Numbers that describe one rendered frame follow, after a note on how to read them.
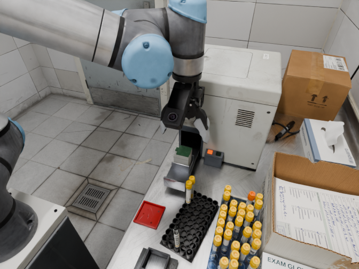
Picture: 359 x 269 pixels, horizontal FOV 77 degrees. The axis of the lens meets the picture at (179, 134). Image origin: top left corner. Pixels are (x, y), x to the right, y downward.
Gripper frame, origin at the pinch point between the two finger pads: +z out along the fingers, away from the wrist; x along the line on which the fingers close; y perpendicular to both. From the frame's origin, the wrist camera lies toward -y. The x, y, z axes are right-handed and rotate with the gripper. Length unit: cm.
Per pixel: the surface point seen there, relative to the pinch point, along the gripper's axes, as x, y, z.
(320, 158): -40.9, 15.1, 9.2
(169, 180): 1.6, -8.1, 9.6
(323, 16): -52, 140, -5
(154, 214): 3.0, -16.7, 14.7
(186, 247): -8.3, -23.4, 12.4
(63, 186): 107, 27, 102
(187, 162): -1.9, -2.1, 6.9
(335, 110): -49, 45, 8
